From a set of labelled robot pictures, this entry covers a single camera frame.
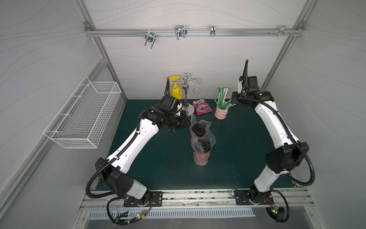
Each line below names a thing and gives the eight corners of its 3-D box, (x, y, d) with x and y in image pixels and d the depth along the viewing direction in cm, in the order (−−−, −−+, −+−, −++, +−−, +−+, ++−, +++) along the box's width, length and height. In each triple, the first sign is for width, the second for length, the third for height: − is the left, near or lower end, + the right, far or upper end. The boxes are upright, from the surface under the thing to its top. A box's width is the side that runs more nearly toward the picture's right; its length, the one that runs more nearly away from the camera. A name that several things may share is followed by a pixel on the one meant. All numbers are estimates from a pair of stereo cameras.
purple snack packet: (197, 115, 113) (197, 112, 110) (191, 103, 122) (192, 100, 119) (211, 112, 115) (211, 109, 112) (204, 100, 124) (205, 97, 121)
